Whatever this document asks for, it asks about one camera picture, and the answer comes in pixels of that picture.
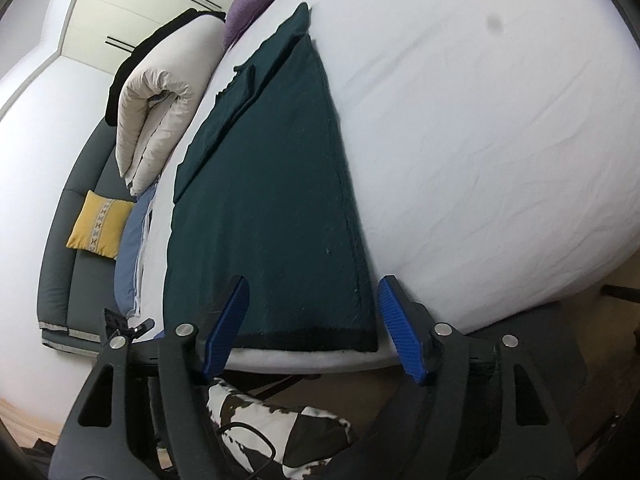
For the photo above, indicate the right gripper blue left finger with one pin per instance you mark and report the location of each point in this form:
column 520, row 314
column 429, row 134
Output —
column 222, row 325

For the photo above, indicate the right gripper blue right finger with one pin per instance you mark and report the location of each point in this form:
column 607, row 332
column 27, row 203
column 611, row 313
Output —
column 409, row 325

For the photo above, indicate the dark green sweater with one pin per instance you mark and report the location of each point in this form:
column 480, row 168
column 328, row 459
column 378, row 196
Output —
column 264, row 192

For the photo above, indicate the black white patterned cloth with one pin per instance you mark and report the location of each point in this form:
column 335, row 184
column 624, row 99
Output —
column 273, row 442

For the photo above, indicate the blue pillow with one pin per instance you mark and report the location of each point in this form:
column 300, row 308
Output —
column 128, row 269

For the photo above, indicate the grey padded headboard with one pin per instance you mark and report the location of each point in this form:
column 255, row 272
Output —
column 76, row 281

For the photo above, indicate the yellow cushion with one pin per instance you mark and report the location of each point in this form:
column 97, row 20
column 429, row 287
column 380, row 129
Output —
column 99, row 226

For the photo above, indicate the white bed sheet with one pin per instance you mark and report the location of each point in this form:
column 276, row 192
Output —
column 493, row 144

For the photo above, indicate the folded beige duvet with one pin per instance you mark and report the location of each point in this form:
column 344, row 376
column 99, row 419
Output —
column 160, row 98

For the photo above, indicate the cream wardrobe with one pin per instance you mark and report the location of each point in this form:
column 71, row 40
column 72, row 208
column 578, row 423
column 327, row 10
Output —
column 145, row 10

